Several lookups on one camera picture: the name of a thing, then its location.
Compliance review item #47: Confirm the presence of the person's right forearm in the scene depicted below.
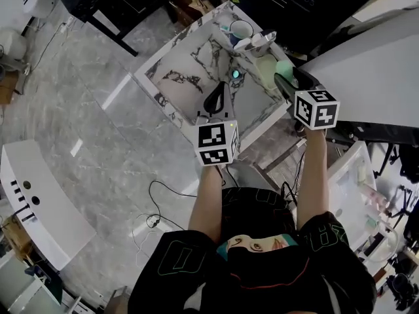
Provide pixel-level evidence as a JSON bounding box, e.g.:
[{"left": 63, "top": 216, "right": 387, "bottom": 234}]
[{"left": 295, "top": 128, "right": 329, "bottom": 232}]

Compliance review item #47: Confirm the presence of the person's left forearm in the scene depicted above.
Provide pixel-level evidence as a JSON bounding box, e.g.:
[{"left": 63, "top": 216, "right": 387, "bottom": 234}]
[{"left": 187, "top": 164, "right": 225, "bottom": 244}]

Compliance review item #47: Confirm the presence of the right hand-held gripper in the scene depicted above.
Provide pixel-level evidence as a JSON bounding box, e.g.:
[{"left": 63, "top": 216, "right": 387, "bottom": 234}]
[{"left": 273, "top": 66, "right": 340, "bottom": 133}]

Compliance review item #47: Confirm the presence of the black tripod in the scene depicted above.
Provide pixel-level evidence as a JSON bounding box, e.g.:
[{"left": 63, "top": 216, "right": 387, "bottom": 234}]
[{"left": 372, "top": 141, "right": 419, "bottom": 224}]

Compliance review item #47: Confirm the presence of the blue and white cup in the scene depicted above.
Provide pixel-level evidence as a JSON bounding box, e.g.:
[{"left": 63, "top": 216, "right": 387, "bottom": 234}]
[{"left": 228, "top": 19, "right": 253, "bottom": 46}]

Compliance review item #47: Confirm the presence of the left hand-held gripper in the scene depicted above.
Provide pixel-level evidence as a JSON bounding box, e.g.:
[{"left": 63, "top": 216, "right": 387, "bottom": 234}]
[{"left": 194, "top": 80, "right": 240, "bottom": 167}]

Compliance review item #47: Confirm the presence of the black floor cable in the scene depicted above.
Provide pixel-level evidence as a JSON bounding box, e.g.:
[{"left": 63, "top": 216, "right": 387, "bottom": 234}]
[{"left": 148, "top": 179, "right": 198, "bottom": 230}]

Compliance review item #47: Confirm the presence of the white floor cable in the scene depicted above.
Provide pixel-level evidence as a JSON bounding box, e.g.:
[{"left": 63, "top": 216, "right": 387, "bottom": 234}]
[{"left": 132, "top": 213, "right": 155, "bottom": 270}]

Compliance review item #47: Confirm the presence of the white curved counter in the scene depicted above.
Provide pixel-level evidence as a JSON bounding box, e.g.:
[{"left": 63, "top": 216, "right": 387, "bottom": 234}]
[{"left": 0, "top": 138, "right": 98, "bottom": 271}]

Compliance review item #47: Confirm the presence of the pale green bowl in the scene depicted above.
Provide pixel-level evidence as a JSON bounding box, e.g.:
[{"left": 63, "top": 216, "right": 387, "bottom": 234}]
[{"left": 255, "top": 53, "right": 280, "bottom": 92}]

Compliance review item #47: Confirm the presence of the white plastic storage bin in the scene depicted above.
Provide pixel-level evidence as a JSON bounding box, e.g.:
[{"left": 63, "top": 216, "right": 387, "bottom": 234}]
[{"left": 326, "top": 140, "right": 378, "bottom": 252}]

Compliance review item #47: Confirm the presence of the black bin appliance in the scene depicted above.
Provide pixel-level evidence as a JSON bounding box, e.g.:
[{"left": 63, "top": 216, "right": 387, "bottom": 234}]
[{"left": 231, "top": 0, "right": 393, "bottom": 58}]

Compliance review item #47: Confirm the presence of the black marble table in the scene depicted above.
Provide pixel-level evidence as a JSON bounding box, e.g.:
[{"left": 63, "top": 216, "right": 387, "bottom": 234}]
[{"left": 48, "top": 0, "right": 200, "bottom": 58}]

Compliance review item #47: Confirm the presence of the person's black printed shirt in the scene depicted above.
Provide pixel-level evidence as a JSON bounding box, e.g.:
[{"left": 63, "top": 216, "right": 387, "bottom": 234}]
[{"left": 128, "top": 187, "right": 378, "bottom": 314}]

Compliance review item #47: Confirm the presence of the chrome faucet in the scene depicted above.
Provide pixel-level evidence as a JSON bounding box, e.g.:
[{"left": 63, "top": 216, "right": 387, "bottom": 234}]
[{"left": 233, "top": 29, "right": 278, "bottom": 52}]

